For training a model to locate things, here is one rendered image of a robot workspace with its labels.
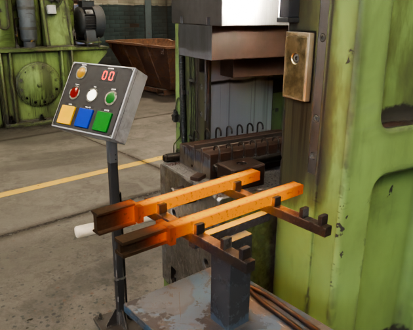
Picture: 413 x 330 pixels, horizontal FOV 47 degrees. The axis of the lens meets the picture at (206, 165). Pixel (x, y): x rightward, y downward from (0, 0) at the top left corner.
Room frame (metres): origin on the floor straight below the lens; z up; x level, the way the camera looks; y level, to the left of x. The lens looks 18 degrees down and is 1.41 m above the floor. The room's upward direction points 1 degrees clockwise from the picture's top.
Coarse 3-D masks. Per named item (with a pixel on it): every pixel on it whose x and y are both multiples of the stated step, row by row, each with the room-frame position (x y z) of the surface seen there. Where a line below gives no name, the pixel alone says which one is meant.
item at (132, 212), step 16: (224, 176) 1.05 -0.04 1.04; (240, 176) 1.06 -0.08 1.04; (256, 176) 1.09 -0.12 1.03; (176, 192) 0.95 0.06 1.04; (192, 192) 0.95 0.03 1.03; (208, 192) 0.98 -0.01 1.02; (112, 208) 0.84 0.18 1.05; (128, 208) 0.86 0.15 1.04; (144, 208) 0.87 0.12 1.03; (96, 224) 0.81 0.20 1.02; (112, 224) 0.83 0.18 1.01; (128, 224) 0.85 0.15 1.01
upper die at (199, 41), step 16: (192, 32) 1.46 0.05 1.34; (208, 32) 1.38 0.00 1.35; (224, 32) 1.39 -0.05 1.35; (240, 32) 1.42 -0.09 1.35; (256, 32) 1.45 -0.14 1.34; (272, 32) 1.48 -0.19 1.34; (192, 48) 1.46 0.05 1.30; (208, 48) 1.38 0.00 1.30; (224, 48) 1.39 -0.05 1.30; (240, 48) 1.42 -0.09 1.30; (256, 48) 1.45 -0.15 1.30; (272, 48) 1.48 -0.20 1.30
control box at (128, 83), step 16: (80, 64) 1.95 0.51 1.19; (96, 64) 1.90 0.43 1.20; (80, 80) 1.90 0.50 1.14; (96, 80) 1.86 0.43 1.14; (112, 80) 1.81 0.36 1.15; (128, 80) 1.77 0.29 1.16; (144, 80) 1.83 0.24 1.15; (64, 96) 1.90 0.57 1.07; (80, 96) 1.86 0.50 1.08; (96, 96) 1.81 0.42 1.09; (128, 96) 1.75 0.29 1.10; (96, 112) 1.77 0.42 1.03; (112, 112) 1.73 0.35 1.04; (128, 112) 1.75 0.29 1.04; (64, 128) 1.82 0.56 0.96; (80, 128) 1.77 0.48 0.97; (112, 128) 1.69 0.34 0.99; (128, 128) 1.75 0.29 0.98
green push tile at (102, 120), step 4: (100, 112) 1.75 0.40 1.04; (104, 112) 1.74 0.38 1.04; (96, 116) 1.75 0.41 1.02; (100, 116) 1.74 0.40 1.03; (104, 116) 1.73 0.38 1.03; (108, 116) 1.72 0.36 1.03; (112, 116) 1.72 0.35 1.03; (96, 120) 1.74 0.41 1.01; (100, 120) 1.73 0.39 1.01; (104, 120) 1.72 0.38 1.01; (108, 120) 1.71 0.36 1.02; (96, 124) 1.73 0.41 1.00; (100, 124) 1.72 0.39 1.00; (104, 124) 1.71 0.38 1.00; (108, 124) 1.71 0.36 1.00; (92, 128) 1.73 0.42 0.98; (96, 128) 1.72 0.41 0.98; (100, 128) 1.71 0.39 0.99; (104, 128) 1.70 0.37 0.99
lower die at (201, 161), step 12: (264, 132) 1.66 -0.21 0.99; (276, 132) 1.62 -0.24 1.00; (180, 144) 1.54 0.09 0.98; (192, 144) 1.49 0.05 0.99; (240, 144) 1.48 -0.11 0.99; (252, 144) 1.49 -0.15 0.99; (264, 144) 1.49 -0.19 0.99; (276, 144) 1.50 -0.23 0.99; (180, 156) 1.54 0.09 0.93; (192, 156) 1.46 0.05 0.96; (204, 156) 1.40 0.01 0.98; (216, 156) 1.38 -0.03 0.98; (228, 156) 1.40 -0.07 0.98; (240, 156) 1.42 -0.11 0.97; (252, 156) 1.45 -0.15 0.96; (192, 168) 1.46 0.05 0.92; (204, 168) 1.40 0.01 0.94
